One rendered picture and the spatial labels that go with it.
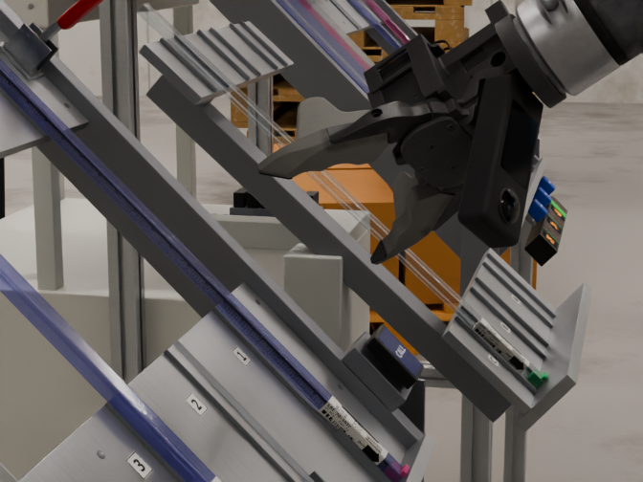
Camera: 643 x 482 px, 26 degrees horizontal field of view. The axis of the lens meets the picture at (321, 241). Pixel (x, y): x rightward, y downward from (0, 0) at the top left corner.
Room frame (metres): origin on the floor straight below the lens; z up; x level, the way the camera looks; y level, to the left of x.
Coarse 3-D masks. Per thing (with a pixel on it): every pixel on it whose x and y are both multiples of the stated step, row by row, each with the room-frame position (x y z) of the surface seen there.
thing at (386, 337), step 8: (384, 328) 1.11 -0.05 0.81; (384, 336) 1.09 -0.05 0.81; (392, 336) 1.11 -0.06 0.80; (384, 344) 1.08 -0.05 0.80; (392, 344) 1.09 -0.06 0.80; (400, 344) 1.10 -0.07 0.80; (392, 352) 1.08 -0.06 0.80; (400, 352) 1.09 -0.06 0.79; (408, 352) 1.10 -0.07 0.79; (400, 360) 1.08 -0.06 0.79; (408, 360) 1.09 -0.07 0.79; (416, 360) 1.10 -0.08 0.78; (408, 368) 1.07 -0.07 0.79; (416, 368) 1.09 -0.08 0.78
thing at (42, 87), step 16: (0, 32) 1.13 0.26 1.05; (32, 80) 1.10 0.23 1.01; (48, 80) 1.13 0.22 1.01; (0, 96) 1.04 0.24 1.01; (48, 96) 1.10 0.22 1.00; (64, 96) 1.13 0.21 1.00; (0, 112) 1.01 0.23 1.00; (16, 112) 1.03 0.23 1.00; (64, 112) 1.10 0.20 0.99; (0, 128) 0.99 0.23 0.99; (16, 128) 1.01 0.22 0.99; (32, 128) 1.03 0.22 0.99; (80, 128) 1.12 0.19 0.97; (0, 144) 0.97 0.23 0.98; (16, 144) 0.99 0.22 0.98; (32, 144) 1.02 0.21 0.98
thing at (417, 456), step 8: (424, 440) 1.05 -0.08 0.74; (432, 440) 1.06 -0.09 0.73; (416, 448) 1.04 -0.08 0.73; (424, 448) 1.03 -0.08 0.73; (432, 448) 1.05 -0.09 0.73; (408, 456) 1.04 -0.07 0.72; (416, 456) 1.01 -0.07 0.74; (424, 456) 1.02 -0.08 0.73; (408, 464) 1.01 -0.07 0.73; (416, 464) 1.00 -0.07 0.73; (424, 464) 1.01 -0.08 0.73; (408, 472) 0.98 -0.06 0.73; (416, 472) 0.99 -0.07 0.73; (424, 472) 1.00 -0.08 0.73; (400, 480) 0.98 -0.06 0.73; (408, 480) 0.96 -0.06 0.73; (416, 480) 0.97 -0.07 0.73
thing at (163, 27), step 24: (168, 24) 1.30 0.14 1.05; (192, 48) 1.29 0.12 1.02; (216, 72) 1.29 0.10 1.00; (240, 96) 1.28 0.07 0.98; (264, 120) 1.27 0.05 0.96; (336, 192) 1.26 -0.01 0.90; (360, 216) 1.25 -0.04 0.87; (408, 264) 1.24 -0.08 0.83; (432, 288) 1.24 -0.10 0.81; (456, 312) 1.23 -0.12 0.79
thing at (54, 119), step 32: (0, 64) 1.05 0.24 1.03; (32, 96) 1.05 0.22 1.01; (64, 128) 1.04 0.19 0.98; (96, 160) 1.04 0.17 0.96; (128, 192) 1.03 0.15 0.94; (160, 224) 1.03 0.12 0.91; (192, 256) 1.02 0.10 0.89; (224, 288) 1.02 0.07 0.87; (256, 320) 1.01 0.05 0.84; (288, 352) 1.01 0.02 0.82; (320, 384) 1.00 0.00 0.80
